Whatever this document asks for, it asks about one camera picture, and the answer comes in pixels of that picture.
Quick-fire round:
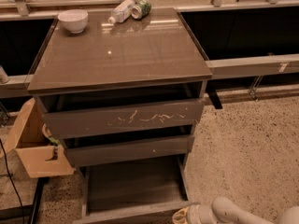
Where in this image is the open cardboard box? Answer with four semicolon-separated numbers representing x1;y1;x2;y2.
4;98;74;178

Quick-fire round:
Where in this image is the grey middle drawer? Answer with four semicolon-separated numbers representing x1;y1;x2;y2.
64;125;194;167

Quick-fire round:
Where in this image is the grey drawer cabinet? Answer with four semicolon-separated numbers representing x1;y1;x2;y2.
27;7;213;173

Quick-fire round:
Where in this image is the grey scratched top drawer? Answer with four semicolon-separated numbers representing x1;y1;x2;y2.
43;98;205;139

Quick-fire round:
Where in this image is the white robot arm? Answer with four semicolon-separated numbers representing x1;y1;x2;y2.
172;197;299;224

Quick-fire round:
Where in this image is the white ceramic bowl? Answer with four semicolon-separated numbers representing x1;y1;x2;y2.
58;9;89;34

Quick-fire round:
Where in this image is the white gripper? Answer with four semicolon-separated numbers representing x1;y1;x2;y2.
172;204;214;224

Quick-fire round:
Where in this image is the green drink can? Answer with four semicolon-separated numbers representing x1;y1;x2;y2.
131;0;151;20

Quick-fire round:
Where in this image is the grey bottom drawer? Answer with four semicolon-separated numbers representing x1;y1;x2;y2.
73;156;192;224

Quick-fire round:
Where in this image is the metal railing frame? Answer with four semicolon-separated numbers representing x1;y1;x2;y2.
0;0;299;98

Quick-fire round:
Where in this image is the black cable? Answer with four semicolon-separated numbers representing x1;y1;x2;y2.
0;137;26;224

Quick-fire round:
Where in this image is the clear plastic bottle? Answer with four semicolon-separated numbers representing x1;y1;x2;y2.
108;0;135;24

